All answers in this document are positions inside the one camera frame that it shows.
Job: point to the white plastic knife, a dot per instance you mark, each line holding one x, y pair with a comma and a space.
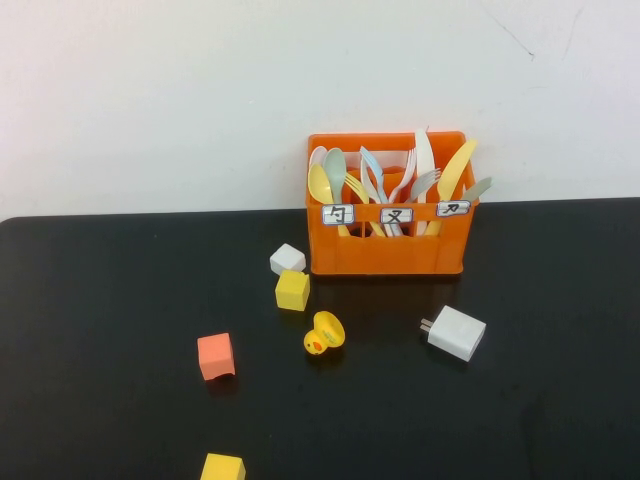
425, 155

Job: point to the yellow plastic knife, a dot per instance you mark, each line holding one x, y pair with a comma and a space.
457, 167

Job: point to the orange plastic cutlery crate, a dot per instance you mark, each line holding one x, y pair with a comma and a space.
390, 255

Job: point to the paper label spoon character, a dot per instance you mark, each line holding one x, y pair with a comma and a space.
338, 215

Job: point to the white foam cube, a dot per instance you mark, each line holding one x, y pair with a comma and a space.
287, 257

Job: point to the yellow plastic spoon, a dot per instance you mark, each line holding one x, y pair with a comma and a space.
319, 184

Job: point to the yellow foam cube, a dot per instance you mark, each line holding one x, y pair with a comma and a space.
220, 469
292, 291

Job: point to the yellow plastic fork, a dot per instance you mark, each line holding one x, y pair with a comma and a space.
355, 187

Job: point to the white plastic fork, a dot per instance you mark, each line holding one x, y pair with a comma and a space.
407, 167
371, 187

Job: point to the green plastic spoon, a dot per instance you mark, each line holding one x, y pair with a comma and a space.
335, 166

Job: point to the paper label fork character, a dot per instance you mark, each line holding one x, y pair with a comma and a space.
397, 215

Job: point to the white plastic spoon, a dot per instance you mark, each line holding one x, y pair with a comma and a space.
316, 155

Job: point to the blue plastic fork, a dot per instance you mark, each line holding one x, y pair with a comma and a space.
372, 167

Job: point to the yellow rubber duck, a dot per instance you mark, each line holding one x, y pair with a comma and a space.
327, 330

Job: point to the grey plastic fork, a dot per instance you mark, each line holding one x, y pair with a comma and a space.
425, 182

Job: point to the paper label knife character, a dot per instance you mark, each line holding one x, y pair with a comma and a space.
454, 208

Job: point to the orange foam cube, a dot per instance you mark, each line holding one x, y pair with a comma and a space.
215, 355

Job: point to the white power adapter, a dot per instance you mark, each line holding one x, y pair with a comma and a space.
456, 333

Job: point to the grey plastic knife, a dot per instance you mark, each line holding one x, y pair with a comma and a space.
480, 187

